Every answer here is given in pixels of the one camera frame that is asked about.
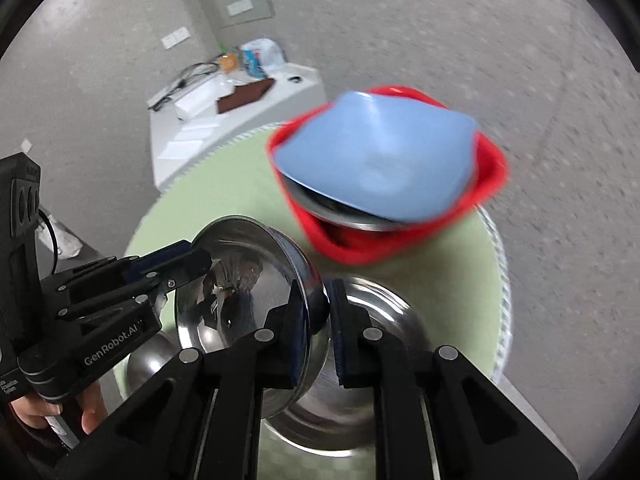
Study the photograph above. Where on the orange packet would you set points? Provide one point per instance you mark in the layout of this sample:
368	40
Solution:
229	62

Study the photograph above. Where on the red plastic basket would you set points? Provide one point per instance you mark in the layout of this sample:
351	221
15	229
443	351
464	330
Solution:
350	245

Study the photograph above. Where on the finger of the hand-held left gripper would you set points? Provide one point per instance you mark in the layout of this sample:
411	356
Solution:
115	300
165	260

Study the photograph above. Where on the white wall socket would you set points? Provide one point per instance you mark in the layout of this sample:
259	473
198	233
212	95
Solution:
176	39

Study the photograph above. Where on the white box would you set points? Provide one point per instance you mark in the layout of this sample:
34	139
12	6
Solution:
200	100

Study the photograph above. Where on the white plastic bag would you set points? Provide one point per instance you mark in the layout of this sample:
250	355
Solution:
262	57

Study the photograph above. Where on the steel plate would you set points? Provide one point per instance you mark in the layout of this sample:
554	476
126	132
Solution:
330	212

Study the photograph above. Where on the blue square plate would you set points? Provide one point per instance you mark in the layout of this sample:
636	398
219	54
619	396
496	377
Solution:
380	155

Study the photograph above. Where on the large steel bowl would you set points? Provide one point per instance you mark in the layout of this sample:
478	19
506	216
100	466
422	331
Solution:
390	330

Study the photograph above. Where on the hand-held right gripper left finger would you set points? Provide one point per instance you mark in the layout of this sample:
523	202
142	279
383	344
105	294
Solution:
299	345

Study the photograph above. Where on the brown cloth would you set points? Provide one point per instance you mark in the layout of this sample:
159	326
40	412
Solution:
245	96

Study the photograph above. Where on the person's left hand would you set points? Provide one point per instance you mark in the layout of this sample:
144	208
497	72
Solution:
92	407

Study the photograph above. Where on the white side table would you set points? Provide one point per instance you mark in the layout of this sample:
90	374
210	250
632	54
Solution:
290	102

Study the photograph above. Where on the green round tablecloth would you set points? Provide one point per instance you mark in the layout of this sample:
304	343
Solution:
230	180

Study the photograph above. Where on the crumpled white bag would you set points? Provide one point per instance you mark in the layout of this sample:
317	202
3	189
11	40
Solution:
65	240

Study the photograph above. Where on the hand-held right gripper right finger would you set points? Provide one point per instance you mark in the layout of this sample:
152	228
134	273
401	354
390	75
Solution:
339	332

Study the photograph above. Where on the small steel bowl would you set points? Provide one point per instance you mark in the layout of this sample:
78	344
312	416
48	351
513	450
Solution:
150	365

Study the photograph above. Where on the white paper sheets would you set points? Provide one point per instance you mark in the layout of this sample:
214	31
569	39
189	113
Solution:
192	137

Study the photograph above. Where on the shiny steel bowl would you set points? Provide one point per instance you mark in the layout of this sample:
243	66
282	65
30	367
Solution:
240	290

